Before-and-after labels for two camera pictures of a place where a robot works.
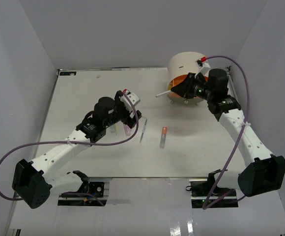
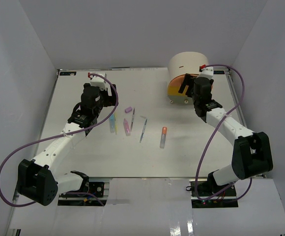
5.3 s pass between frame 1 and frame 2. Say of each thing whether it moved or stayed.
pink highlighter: stayed
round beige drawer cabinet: stayed
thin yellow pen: stayed
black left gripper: moved
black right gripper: moved
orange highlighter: stayed
